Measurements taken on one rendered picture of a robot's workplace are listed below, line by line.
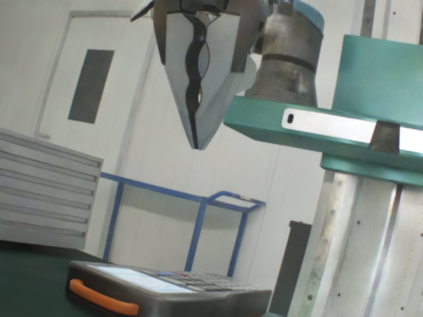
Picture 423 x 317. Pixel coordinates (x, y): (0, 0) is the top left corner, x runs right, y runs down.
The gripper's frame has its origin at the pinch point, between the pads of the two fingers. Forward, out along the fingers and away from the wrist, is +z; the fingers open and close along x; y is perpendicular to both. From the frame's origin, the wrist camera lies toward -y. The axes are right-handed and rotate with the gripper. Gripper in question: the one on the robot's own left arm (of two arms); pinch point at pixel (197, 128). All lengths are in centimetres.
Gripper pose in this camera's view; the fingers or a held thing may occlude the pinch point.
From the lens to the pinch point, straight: 42.4
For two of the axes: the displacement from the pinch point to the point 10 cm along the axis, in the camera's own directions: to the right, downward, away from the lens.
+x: -8.4, -1.6, 5.2
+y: 5.4, -0.7, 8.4
